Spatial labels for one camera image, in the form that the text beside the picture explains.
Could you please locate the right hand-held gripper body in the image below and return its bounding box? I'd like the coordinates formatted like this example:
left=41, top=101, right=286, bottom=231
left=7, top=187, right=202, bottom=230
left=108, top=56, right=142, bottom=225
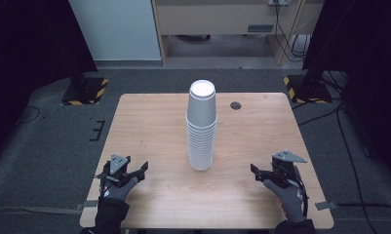
left=270, top=149, right=308, bottom=190

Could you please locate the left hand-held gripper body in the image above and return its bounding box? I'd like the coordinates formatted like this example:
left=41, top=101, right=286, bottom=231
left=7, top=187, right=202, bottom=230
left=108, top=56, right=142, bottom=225
left=97, top=153, right=139, bottom=189

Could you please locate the stack of white paper cups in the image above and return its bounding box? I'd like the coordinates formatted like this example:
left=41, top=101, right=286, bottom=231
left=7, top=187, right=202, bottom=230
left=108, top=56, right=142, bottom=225
left=185, top=79, right=218, bottom=173

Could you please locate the person's left hand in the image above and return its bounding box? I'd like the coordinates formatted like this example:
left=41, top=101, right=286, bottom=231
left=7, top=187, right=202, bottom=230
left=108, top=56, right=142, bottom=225
left=103, top=176, right=139, bottom=203

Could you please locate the grey tape strip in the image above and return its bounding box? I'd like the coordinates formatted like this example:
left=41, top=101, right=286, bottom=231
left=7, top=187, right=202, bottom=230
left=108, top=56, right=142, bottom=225
left=314, top=201, right=339, bottom=212
left=75, top=200, right=99, bottom=212

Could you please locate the striped black stand base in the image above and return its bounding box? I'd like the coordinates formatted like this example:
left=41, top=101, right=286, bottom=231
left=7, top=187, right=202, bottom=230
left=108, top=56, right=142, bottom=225
left=283, top=74, right=333, bottom=105
left=60, top=76, right=110, bottom=106

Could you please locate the white panel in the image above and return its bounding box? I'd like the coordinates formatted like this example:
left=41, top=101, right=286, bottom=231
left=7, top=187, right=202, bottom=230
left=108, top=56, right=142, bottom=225
left=68, top=0, right=163, bottom=62

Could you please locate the grey cabinet label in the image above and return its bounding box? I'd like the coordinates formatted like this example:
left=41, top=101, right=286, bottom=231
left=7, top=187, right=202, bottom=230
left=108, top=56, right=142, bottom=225
left=247, top=23, right=275, bottom=34

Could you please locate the dark curtain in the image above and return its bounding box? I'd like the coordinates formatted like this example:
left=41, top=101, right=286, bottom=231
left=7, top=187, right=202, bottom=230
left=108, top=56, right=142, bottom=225
left=301, top=0, right=391, bottom=183
left=0, top=0, right=98, bottom=164

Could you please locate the wooden cabinet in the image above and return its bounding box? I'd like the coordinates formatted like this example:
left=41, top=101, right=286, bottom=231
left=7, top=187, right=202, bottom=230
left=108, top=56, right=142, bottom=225
left=150, top=0, right=325, bottom=66

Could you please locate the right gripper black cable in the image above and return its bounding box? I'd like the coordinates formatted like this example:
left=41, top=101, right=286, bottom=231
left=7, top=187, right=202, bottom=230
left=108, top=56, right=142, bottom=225
left=296, top=176, right=310, bottom=218

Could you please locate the long black floor cable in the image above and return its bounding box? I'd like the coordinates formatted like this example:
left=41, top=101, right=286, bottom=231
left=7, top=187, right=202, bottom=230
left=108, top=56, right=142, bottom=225
left=335, top=105, right=371, bottom=234

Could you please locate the thin black floor cable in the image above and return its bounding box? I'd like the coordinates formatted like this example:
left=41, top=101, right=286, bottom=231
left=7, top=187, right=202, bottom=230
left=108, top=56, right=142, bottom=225
left=16, top=105, right=42, bottom=127

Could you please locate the black cabinet cable bundle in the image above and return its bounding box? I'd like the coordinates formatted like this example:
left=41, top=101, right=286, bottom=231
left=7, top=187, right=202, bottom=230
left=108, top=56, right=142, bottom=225
left=273, top=0, right=310, bottom=63

